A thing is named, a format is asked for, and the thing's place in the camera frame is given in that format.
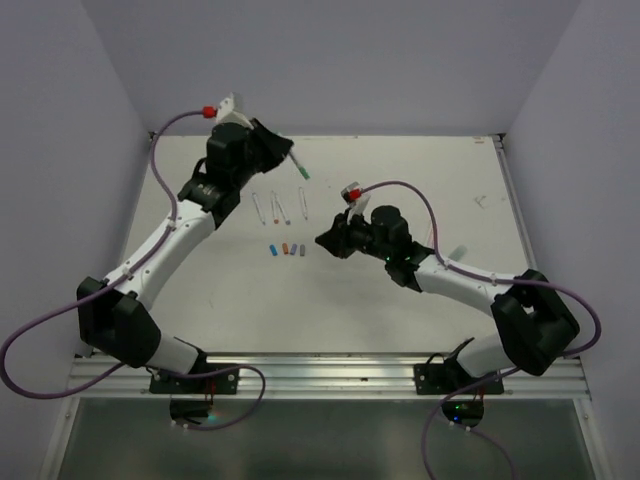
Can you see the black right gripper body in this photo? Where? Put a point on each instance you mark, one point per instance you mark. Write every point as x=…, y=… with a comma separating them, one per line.
x=366, y=243

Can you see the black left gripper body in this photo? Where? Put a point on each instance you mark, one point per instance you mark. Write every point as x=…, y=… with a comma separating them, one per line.
x=243, y=173

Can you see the green capped white pen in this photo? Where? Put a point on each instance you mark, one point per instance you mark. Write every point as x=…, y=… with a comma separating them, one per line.
x=300, y=167

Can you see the blue capped white pen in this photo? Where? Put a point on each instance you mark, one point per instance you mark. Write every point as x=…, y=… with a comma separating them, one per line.
x=258, y=207

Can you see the grey capped white pen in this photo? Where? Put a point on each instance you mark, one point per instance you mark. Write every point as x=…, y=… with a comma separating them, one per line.
x=303, y=203

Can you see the purple capped white pen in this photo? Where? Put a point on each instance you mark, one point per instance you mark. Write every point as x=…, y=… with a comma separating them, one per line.
x=284, y=217

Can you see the orange capped white pen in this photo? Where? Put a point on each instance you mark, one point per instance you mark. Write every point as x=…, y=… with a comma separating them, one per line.
x=274, y=207

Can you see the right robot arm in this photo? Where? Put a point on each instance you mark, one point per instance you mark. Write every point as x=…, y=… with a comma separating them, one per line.
x=533, y=324

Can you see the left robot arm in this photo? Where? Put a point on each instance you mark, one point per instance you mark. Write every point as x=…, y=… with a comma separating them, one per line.
x=115, y=312

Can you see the pink capped pen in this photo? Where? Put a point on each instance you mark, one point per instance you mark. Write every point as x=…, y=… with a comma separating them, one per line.
x=429, y=238

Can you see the green highlighter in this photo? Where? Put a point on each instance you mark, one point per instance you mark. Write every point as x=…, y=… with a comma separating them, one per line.
x=458, y=253

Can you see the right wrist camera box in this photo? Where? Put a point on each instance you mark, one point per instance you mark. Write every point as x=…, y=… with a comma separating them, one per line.
x=356, y=199

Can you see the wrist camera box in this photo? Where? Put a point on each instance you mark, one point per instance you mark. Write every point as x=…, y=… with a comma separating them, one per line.
x=356, y=199
x=230, y=110

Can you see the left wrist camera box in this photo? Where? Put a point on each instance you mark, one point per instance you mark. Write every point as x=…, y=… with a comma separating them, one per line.
x=230, y=110

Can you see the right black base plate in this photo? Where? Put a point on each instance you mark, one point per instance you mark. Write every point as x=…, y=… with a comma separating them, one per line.
x=435, y=380

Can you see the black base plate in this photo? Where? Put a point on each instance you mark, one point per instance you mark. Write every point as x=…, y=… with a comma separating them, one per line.
x=191, y=399
x=435, y=380

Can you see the aluminium front rail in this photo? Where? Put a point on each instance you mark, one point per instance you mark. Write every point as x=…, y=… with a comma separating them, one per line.
x=332, y=377

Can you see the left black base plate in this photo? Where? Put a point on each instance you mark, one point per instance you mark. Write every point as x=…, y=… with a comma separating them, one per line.
x=191, y=399

